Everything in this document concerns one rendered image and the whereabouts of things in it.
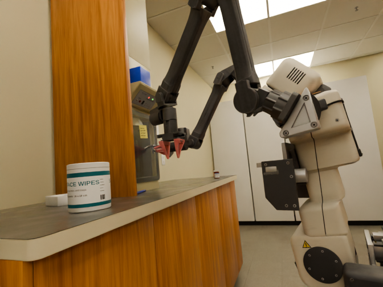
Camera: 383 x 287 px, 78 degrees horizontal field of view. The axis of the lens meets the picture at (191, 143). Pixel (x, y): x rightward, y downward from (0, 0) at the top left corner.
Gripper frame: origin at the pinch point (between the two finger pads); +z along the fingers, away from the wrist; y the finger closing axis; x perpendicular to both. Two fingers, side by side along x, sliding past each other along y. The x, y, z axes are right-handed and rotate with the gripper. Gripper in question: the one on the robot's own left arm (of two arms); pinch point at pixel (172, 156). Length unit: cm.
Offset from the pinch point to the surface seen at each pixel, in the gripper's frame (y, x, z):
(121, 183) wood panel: 30.5, -6.2, 9.5
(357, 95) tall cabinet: -156, -325, -81
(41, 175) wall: 76, -1, 2
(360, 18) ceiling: -148, -239, -155
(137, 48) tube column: 33, -31, -70
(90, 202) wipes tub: 14.7, 29.3, 12.9
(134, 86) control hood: 25.2, -14.2, -39.0
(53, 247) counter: 3, 51, 19
